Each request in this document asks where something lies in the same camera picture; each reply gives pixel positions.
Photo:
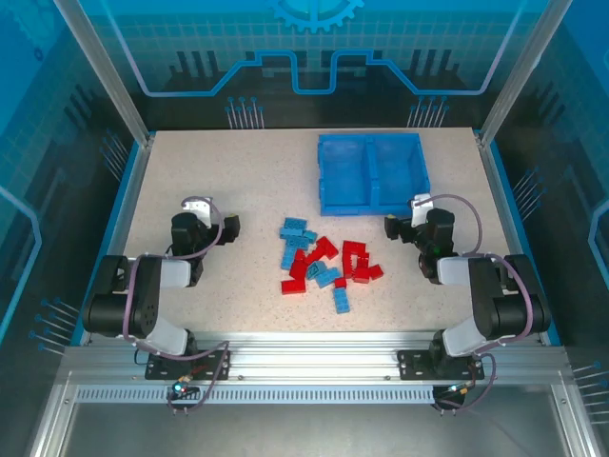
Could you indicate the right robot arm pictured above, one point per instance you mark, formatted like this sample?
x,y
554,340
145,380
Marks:
x,y
514,314

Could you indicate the blue two-compartment bin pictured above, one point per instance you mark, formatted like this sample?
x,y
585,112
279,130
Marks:
x,y
345,171

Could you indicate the small blue lego brick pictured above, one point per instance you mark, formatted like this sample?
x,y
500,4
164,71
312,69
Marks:
x,y
310,235

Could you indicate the small red lego brick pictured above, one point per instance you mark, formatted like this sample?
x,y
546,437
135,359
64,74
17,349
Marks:
x,y
340,284

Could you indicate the blue printed lego brick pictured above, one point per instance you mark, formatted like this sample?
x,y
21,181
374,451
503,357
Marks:
x,y
315,270

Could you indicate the red flat two-by-four lego brick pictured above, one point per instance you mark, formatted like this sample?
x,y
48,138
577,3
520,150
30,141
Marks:
x,y
294,287

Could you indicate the small LED connector board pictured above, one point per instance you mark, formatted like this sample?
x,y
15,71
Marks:
x,y
183,388
459,389

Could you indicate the aluminium base beam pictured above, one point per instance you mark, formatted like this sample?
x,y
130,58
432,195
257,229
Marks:
x,y
309,357

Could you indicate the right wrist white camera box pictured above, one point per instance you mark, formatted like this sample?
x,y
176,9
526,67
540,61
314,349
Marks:
x,y
421,209

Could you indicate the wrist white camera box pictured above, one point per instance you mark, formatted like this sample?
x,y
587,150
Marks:
x,y
196,207
421,209

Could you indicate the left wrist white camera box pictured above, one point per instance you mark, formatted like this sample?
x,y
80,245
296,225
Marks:
x,y
196,207

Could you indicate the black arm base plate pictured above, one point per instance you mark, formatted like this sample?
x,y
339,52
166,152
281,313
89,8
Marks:
x,y
159,369
414,366

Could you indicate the aluminium frame post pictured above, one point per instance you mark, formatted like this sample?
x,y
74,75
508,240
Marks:
x,y
514,81
114,81

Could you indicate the aluminium lower frame rail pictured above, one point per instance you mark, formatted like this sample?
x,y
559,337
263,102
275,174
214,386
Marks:
x,y
47,443
581,443

